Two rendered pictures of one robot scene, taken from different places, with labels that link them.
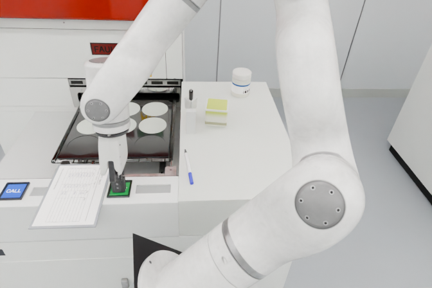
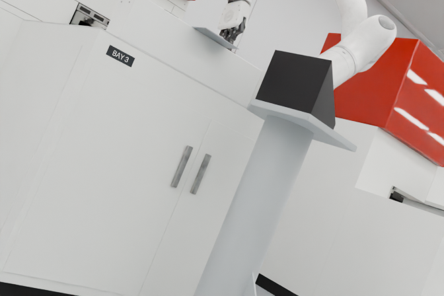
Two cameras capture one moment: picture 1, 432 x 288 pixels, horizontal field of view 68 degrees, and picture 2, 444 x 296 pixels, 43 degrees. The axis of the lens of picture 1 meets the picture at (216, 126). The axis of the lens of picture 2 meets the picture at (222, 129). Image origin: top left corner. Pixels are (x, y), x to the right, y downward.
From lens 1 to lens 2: 1.90 m
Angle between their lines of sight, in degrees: 51
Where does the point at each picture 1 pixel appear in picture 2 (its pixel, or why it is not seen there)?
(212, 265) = (338, 54)
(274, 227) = (367, 36)
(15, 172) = not seen: hidden behind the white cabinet
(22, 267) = (131, 89)
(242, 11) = not seen: hidden behind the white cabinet
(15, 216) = (172, 28)
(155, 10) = not seen: outside the picture
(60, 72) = not seen: outside the picture
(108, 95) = not seen: outside the picture
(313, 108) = (362, 10)
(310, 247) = (383, 41)
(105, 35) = not seen: outside the picture
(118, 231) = (218, 82)
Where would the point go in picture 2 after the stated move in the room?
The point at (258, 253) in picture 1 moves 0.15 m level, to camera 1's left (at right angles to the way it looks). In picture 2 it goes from (358, 51) to (328, 30)
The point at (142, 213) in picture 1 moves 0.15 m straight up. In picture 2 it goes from (240, 71) to (257, 30)
